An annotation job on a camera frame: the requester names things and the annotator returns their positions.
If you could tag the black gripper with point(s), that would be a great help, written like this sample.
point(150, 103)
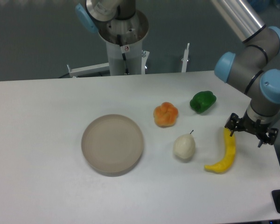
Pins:
point(254, 124)

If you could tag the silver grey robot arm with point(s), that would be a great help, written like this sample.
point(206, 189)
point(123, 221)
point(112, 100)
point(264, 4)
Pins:
point(123, 28)

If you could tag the yellow banana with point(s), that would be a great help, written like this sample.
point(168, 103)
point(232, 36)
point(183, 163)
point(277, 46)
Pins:
point(229, 155)

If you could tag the green bell pepper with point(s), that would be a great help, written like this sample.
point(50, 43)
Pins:
point(202, 101)

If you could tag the white pear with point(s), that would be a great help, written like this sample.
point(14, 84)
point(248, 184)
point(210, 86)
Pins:
point(184, 147)

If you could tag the orange pumpkin-shaped bun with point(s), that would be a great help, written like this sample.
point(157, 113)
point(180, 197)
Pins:
point(165, 115)

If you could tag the beige round plate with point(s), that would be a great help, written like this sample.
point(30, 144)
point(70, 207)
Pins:
point(112, 144)

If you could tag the white upright metal post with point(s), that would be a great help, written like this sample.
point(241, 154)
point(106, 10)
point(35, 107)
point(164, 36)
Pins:
point(185, 58)

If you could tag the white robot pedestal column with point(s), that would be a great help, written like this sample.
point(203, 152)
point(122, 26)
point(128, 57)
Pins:
point(125, 60)

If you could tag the white metal frame bracket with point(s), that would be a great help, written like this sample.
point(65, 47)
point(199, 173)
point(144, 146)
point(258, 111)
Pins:
point(88, 71)

